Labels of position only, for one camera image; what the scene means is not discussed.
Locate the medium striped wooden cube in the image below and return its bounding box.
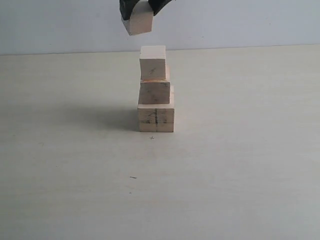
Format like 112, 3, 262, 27
139, 45, 167, 80

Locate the second largest wooden cube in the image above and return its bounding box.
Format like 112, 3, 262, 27
138, 66, 172, 105

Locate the smallest wooden cube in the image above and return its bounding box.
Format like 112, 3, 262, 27
122, 0, 154, 36

